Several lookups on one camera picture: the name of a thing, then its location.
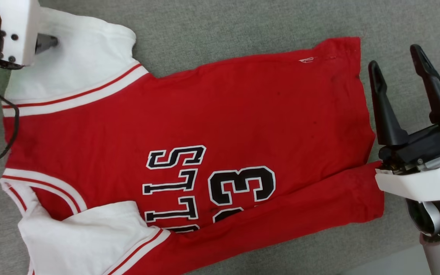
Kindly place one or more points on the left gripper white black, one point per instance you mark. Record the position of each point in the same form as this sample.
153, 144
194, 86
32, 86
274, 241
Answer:
19, 26

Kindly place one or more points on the grey fabric sofa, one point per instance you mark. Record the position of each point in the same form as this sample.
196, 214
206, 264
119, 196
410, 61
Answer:
243, 23

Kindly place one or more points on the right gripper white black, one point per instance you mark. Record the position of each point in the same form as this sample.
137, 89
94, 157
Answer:
430, 168

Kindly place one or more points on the red white basketball jersey shirt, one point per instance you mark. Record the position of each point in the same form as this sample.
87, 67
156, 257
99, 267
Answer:
212, 126

